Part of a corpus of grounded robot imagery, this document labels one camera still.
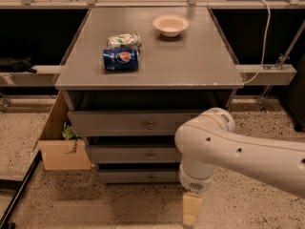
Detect black object on ledge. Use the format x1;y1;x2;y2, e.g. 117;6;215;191
0;57;37;73

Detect grey drawer cabinet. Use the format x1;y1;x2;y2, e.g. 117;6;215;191
55;7;243;172

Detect green packet in box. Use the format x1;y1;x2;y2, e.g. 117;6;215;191
62;126;78;140

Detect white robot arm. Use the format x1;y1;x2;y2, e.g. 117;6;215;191
174;108;305;229

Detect white bowl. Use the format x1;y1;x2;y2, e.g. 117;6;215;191
152;14;189;37

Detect blue pepsi can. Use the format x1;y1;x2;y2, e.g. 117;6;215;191
103;48;139;71

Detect crushed green white can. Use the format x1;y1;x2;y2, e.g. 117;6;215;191
106;32;142;49

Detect grey top drawer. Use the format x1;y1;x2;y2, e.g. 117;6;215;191
68;110;200;137

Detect black floor bar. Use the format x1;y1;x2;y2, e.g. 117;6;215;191
0;152;42;229

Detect white cable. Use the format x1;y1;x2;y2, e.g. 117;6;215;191
243;0;272;85

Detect cardboard box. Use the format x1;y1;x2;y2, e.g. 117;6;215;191
37;93;92;170

